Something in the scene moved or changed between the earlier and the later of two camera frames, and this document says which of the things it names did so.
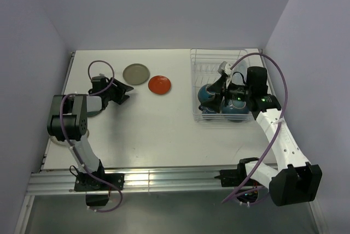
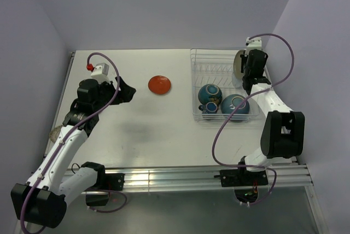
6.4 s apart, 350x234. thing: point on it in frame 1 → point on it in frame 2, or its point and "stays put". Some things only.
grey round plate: [135, 74] → [237, 64]
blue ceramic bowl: [235, 107] stays put
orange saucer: [159, 85] stays put
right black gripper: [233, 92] → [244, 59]
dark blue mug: [206, 110] stays put
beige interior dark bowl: [204, 96] stays put
